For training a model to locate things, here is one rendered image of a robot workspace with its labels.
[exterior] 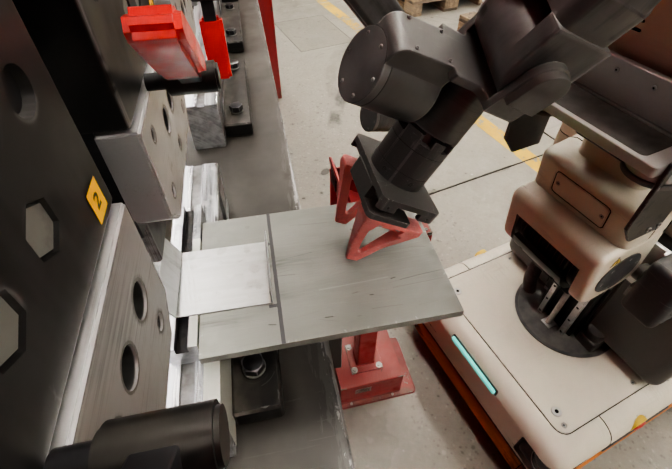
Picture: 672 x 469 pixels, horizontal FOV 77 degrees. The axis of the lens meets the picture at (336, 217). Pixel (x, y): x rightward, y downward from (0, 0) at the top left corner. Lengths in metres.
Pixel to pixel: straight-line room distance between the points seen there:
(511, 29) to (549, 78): 0.04
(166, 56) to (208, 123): 0.65
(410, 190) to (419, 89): 0.11
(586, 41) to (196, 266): 0.41
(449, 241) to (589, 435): 0.92
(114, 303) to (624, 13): 0.31
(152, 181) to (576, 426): 1.18
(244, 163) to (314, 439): 0.51
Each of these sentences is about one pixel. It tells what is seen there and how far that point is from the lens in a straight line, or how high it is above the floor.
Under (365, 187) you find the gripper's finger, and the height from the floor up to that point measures 1.12.
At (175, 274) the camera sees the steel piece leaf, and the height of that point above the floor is 1.01.
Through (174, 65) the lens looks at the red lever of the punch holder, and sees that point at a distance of 0.21.
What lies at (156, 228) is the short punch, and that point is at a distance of 0.37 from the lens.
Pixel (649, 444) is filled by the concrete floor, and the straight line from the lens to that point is 1.71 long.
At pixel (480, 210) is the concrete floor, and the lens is 2.08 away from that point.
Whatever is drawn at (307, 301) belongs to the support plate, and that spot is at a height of 1.00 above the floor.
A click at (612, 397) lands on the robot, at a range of 1.37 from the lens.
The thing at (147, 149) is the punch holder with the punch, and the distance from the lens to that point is 0.24.
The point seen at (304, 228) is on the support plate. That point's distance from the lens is 0.51.
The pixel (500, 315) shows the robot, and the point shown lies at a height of 0.28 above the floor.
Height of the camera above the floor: 1.37
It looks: 45 degrees down
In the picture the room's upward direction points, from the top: straight up
